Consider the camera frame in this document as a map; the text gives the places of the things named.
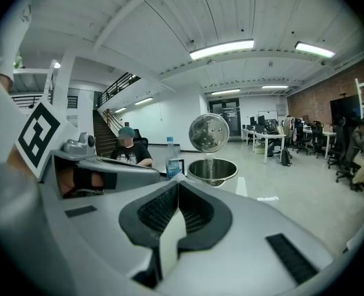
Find row of black office chairs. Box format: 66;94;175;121
288;117;360;183

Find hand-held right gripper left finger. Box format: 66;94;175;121
39;182;180;296

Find person's left hand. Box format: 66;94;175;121
57;166;105;197

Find steel pot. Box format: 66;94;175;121
186;112;240;188

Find black glass double door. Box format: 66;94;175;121
208;98;241;142

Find black computer monitors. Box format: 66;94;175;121
248;115;280;134

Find white whiteboard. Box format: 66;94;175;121
257;110;278;122

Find black office chair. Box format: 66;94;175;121
133;128;149;150

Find silver fisheye camera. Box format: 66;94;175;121
62;131;97;159

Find black metal railing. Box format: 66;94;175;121
98;72;142;106
10;94;78;109

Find person's white shirt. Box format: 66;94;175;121
0;0;47;289

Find row of white desks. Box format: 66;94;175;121
241;125;338;165

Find dark backpack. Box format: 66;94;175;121
280;148;294;168

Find clear plastic water bottle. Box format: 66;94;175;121
164;136;182;181

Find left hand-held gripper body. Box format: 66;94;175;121
14;99;119;200

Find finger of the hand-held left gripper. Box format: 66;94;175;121
76;157;168;191

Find person's left forearm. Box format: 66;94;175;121
6;146;27;175

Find brown wooden staircase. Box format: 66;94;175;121
92;108;124;158

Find black wall screen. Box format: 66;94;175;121
329;94;363;126

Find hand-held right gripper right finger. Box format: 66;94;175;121
156;182;336;296

